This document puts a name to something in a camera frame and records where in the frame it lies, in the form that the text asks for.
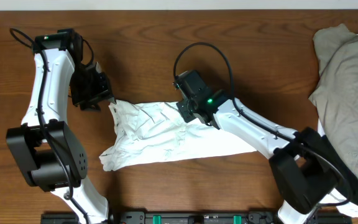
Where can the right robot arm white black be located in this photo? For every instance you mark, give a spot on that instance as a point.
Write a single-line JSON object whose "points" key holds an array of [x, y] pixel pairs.
{"points": [[303, 175]]}

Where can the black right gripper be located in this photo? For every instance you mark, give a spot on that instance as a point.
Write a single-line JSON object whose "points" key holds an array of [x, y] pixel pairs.
{"points": [[183, 109]]}

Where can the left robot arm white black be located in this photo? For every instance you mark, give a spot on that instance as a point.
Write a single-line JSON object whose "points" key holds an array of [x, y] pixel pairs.
{"points": [[46, 151]]}

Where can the white Puma t-shirt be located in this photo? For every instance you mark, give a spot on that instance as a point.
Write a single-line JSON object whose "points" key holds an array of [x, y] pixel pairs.
{"points": [[155, 132]]}

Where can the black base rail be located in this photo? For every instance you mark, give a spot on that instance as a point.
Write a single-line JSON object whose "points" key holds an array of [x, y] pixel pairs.
{"points": [[189, 218]]}

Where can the grey garment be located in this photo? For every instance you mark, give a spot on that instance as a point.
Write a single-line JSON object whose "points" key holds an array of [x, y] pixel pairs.
{"points": [[336, 95]]}

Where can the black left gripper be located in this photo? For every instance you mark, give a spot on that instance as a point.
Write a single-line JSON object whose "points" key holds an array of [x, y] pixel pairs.
{"points": [[95, 99]]}

